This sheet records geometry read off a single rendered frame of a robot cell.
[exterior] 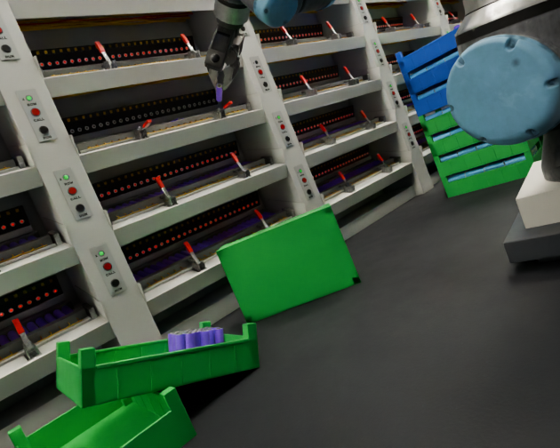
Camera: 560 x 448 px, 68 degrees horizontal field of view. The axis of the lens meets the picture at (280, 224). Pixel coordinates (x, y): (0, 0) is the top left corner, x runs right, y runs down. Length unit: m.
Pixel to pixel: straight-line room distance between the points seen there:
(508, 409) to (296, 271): 0.62
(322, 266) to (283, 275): 0.10
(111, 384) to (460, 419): 0.47
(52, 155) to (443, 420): 0.94
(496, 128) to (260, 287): 0.63
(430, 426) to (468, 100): 0.43
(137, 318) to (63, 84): 0.59
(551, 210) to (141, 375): 0.71
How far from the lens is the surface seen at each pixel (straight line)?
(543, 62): 0.61
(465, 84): 0.65
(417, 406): 0.54
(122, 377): 0.69
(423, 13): 2.63
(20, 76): 1.16
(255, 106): 1.43
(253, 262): 1.01
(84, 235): 1.06
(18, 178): 1.07
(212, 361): 0.75
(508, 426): 0.49
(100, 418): 0.95
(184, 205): 1.16
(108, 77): 1.21
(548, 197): 0.81
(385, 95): 1.94
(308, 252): 1.00
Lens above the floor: 0.30
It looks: 6 degrees down
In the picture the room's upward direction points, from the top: 23 degrees counter-clockwise
